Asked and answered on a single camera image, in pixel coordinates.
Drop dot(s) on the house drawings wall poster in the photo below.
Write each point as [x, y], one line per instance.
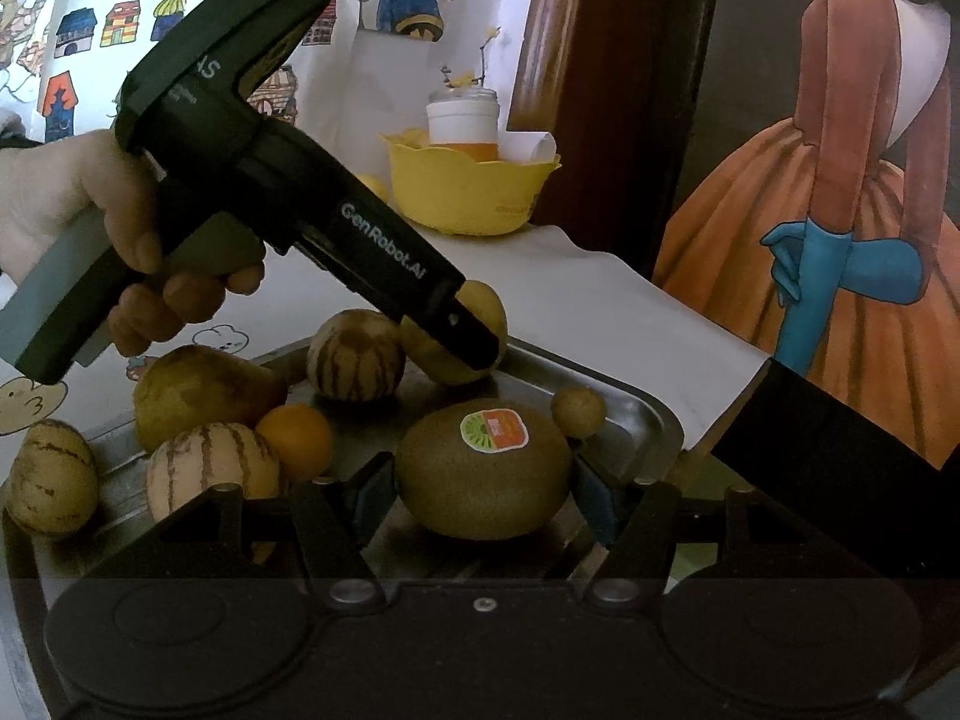
[82, 30]

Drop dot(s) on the white-labelled jar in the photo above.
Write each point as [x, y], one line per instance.
[461, 120]

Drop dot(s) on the small round brown fruit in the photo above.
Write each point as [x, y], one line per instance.
[579, 411]

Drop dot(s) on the small orange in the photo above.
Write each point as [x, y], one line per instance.
[298, 441]

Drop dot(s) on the yellow flower sprig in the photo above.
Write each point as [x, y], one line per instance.
[469, 75]

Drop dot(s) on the white printed table cover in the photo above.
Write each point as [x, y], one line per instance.
[600, 300]

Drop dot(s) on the brown kiwi with sticker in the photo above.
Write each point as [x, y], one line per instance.
[480, 487]

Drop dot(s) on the striped pepino melon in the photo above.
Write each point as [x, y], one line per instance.
[356, 356]
[51, 476]
[214, 469]

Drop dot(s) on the person's left hand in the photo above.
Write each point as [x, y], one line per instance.
[52, 187]

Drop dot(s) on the dark flat object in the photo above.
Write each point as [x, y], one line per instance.
[840, 472]

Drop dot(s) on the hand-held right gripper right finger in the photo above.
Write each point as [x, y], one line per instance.
[596, 500]

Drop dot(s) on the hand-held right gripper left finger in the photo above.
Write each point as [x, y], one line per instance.
[367, 496]

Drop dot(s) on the yellow plastic bowl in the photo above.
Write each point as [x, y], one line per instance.
[465, 195]

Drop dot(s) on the yellow lemon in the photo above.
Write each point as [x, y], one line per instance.
[411, 137]
[373, 187]
[435, 356]

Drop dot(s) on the large yellow pear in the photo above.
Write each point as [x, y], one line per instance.
[199, 394]

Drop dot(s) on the wooden door frame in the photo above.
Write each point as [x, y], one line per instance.
[600, 90]

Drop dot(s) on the metal tray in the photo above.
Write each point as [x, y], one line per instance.
[637, 420]

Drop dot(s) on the orange dress figure wall poster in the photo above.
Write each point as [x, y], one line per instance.
[847, 202]

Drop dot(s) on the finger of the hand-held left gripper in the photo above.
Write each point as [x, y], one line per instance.
[472, 337]

